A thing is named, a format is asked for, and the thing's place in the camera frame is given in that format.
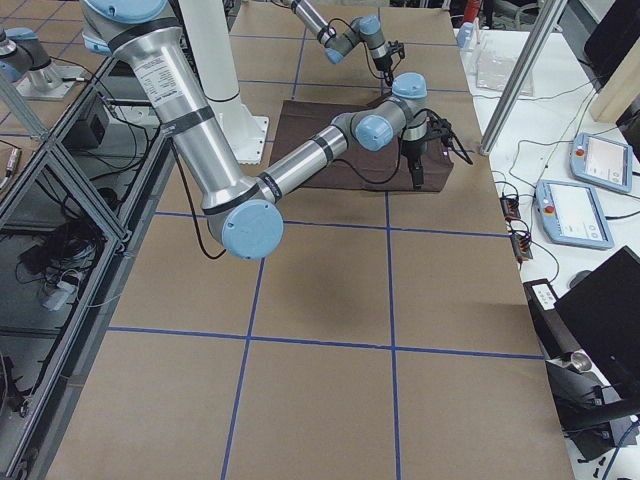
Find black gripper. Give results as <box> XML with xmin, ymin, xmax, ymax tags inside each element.
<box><xmin>372</xmin><ymin>41</ymin><xmax>404</xmax><ymax>86</ymax></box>
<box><xmin>402</xmin><ymin>140</ymin><xmax>425</xmax><ymax>190</ymax></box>

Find dark brown t-shirt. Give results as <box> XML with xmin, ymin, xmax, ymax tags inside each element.
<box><xmin>269</xmin><ymin>100</ymin><xmax>454</xmax><ymax>192</ymax></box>

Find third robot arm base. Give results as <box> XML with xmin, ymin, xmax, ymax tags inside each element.
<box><xmin>1</xmin><ymin>27</ymin><xmax>84</xmax><ymax>101</ymax></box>

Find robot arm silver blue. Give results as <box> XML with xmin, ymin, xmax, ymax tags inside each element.
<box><xmin>81</xmin><ymin>1</ymin><xmax>427</xmax><ymax>259</ymax></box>
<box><xmin>274</xmin><ymin>0</ymin><xmax>405</xmax><ymax>87</ymax></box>

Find clear plastic tray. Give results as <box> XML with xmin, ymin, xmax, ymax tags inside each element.
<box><xmin>464</xmin><ymin>38</ymin><xmax>523</xmax><ymax>99</ymax></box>

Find near teach pendant tablet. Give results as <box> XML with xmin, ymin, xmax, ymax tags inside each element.
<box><xmin>535</xmin><ymin>180</ymin><xmax>614</xmax><ymax>250</ymax></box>

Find teach pendant tablet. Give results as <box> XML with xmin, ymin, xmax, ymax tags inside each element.
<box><xmin>535</xmin><ymin>180</ymin><xmax>614</xmax><ymax>250</ymax></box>
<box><xmin>569</xmin><ymin>133</ymin><xmax>633</xmax><ymax>193</ymax></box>

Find far teach pendant tablet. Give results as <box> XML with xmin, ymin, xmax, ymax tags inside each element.
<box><xmin>569</xmin><ymin>133</ymin><xmax>633</xmax><ymax>193</ymax></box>

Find black monitor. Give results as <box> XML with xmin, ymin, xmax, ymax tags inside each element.
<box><xmin>555</xmin><ymin>246</ymin><xmax>639</xmax><ymax>398</ymax></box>

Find aluminium frame column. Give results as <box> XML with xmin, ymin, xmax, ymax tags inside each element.
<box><xmin>480</xmin><ymin>0</ymin><xmax>568</xmax><ymax>155</ymax></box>

